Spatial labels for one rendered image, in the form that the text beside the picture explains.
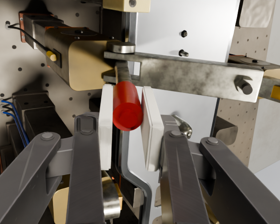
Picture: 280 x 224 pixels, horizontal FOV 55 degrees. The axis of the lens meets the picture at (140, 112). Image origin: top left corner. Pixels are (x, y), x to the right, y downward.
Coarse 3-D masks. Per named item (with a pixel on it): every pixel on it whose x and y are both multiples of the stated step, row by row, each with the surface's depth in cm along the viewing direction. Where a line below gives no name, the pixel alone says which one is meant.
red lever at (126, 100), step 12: (120, 60) 31; (120, 72) 26; (120, 84) 22; (132, 84) 23; (120, 96) 20; (132, 96) 20; (120, 108) 18; (132, 108) 19; (120, 120) 18; (132, 120) 18
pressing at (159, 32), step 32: (160, 0) 38; (192, 0) 41; (224, 0) 44; (128, 32) 37; (160, 32) 40; (192, 32) 43; (224, 32) 47; (160, 96) 45; (192, 96) 49; (192, 128) 52; (128, 160) 47
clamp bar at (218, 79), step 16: (144, 64) 30; (160, 64) 30; (176, 64) 29; (192, 64) 29; (208, 64) 29; (224, 64) 29; (240, 64) 30; (112, 80) 32; (144, 80) 31; (160, 80) 30; (176, 80) 30; (192, 80) 30; (208, 80) 29; (224, 80) 29; (240, 80) 28; (256, 80) 28; (224, 96) 29; (240, 96) 29; (256, 96) 29
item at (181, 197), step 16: (176, 144) 13; (176, 160) 12; (192, 160) 12; (160, 176) 14; (176, 176) 11; (192, 176) 11; (160, 192) 13; (176, 192) 10; (192, 192) 10; (176, 208) 9; (192, 208) 9
